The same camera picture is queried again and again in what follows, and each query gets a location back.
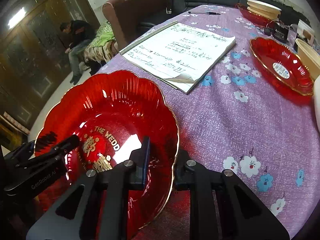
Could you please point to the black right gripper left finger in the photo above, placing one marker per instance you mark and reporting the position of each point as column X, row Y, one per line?
column 96, row 206

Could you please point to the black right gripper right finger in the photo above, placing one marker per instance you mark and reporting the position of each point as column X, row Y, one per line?
column 222, row 206

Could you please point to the red wedding plate gold rim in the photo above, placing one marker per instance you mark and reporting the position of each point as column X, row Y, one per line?
column 112, row 114

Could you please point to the red plate with label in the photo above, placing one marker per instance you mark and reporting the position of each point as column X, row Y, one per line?
column 281, row 67

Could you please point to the stack of beige bowls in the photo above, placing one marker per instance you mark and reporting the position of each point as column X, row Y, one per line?
column 263, row 9

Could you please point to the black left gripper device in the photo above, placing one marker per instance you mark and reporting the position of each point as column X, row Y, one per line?
column 22, row 177

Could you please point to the purple floral tablecloth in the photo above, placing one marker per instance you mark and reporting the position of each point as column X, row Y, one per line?
column 235, row 119

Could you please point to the dark wooden cabinet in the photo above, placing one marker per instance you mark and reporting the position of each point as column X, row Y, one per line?
column 33, row 57

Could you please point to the white paper notepad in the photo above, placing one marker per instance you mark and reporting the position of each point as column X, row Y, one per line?
column 178, row 54

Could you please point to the beige plastic bowl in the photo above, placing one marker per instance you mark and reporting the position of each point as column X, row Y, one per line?
column 309, row 57

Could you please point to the seated person dark clothes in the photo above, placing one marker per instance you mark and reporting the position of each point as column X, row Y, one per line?
column 82, row 34

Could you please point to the black power adapter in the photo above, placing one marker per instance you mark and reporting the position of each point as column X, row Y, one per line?
column 278, row 30

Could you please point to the red plate under stack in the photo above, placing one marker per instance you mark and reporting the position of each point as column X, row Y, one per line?
column 261, row 19

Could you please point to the brown armchair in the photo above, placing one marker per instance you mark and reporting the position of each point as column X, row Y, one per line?
column 130, row 19

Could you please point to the black pen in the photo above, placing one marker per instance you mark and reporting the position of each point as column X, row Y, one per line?
column 203, row 13

